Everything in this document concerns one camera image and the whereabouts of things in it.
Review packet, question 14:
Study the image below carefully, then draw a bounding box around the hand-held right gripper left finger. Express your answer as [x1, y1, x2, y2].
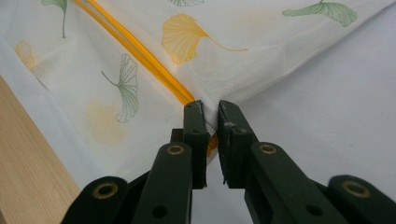
[132, 99, 211, 224]

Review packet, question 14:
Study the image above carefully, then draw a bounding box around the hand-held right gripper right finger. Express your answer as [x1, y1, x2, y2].
[217, 99, 350, 224]

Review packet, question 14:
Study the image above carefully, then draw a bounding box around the light wooden table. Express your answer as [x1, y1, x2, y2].
[0, 75, 82, 224]

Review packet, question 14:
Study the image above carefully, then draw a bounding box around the white table cover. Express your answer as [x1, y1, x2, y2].
[0, 2, 396, 224]

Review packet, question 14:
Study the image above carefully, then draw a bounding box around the leaf-print mesh laundry bag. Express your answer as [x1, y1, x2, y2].
[0, 0, 396, 183]

